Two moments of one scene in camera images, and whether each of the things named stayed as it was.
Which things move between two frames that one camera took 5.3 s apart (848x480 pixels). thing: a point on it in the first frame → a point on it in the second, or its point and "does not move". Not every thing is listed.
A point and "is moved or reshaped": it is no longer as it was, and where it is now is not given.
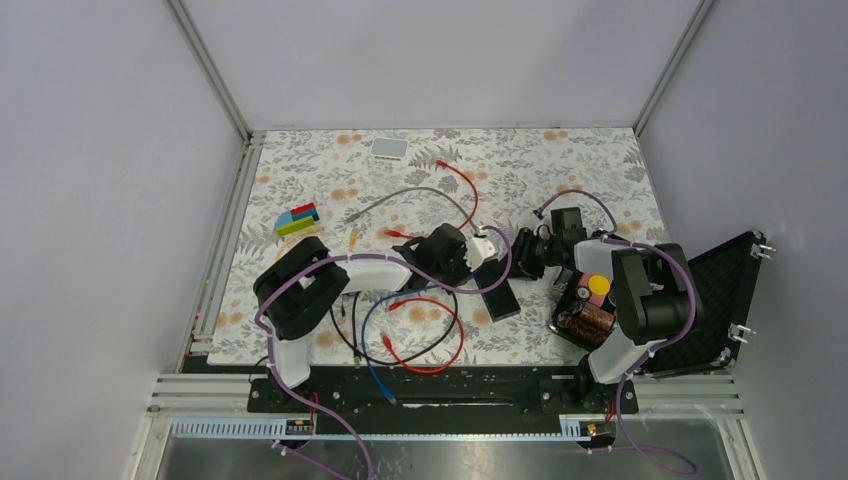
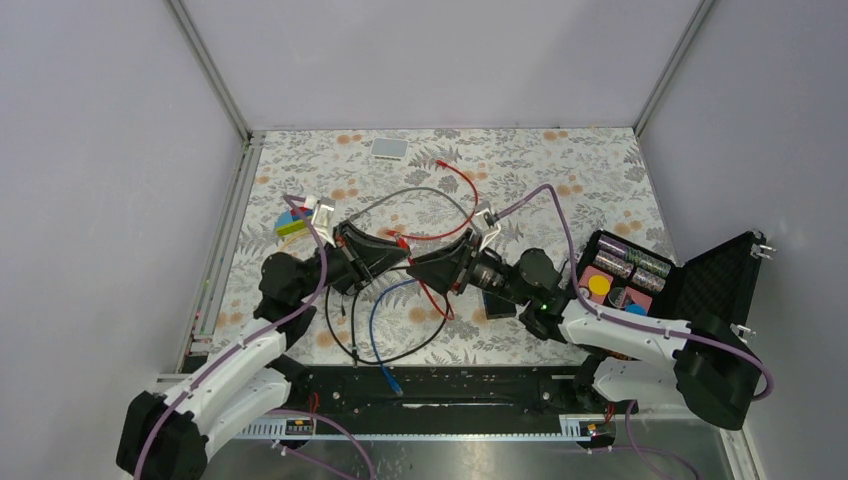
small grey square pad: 389,148 does not move
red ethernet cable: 389,344 is moved or reshaped
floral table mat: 361,193 does not move
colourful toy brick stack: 296,218 does not move
